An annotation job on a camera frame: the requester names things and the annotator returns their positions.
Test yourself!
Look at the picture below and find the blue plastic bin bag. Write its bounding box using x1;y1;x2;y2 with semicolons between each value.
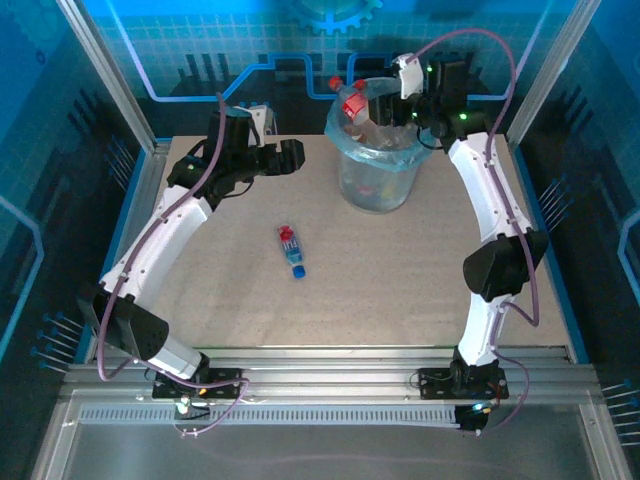
323;77;437;176

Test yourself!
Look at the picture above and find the translucent grey bin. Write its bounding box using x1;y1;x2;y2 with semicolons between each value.
338;144;419;215

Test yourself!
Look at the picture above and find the Fiji water bottle blue cap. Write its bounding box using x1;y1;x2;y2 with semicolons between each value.
275;223;308;280

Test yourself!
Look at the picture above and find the white connector plug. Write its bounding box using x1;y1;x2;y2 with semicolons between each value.
174;393;211;419

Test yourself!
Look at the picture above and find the black connector box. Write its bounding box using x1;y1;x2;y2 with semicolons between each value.
455;402;489;437

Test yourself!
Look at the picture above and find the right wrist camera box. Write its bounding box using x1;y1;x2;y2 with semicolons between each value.
391;53;427;100

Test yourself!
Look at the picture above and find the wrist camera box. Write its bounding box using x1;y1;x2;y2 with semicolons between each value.
391;53;427;100
238;103;277;137

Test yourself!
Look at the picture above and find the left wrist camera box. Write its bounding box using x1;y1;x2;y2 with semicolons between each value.
238;103;277;137

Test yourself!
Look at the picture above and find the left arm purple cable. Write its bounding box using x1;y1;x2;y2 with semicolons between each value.
96;91;250;439

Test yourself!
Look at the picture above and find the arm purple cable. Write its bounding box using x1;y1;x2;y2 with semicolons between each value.
407;27;540;437
96;91;250;439

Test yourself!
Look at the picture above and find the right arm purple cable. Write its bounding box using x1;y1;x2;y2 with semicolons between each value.
407;27;540;437

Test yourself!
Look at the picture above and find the aluminium side rail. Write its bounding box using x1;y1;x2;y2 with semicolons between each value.
84;139;174;364

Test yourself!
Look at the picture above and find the aluminium frame post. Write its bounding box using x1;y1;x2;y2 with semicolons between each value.
55;0;160;154
505;0;601;151

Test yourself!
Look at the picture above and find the aluminium front rail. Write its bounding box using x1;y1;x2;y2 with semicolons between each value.
62;346;604;401

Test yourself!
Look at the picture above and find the slotted grey cable duct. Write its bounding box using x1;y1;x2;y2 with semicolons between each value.
77;405;464;427

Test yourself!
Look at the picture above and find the grey metal base plate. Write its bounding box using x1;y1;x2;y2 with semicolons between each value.
29;389;634;480

